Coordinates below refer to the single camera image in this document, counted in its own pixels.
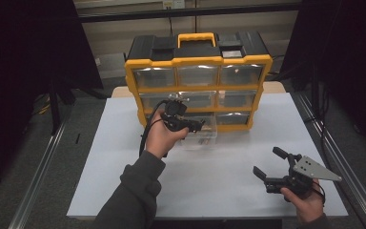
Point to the person's right hand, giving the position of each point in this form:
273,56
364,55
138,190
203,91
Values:
309,206

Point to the grid of clear small drawers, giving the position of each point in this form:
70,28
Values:
154,78

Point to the small black floor piece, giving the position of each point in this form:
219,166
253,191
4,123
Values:
77,138

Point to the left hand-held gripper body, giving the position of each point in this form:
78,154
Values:
174,116

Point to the person's left hand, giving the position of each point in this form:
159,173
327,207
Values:
160,140

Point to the black horizontal bar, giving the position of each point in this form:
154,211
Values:
184,12

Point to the yellow and black organizer case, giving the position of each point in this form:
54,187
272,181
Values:
200,51

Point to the metal floor rail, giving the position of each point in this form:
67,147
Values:
346,165
35,178

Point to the clear plastic drawer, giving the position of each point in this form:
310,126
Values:
211,137

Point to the black metal stand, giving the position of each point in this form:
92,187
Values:
54,105

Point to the white wall socket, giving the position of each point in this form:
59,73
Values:
173,4

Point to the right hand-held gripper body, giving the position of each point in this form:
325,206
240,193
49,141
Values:
301,179

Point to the black curtain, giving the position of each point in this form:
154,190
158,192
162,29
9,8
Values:
346,57
19,63

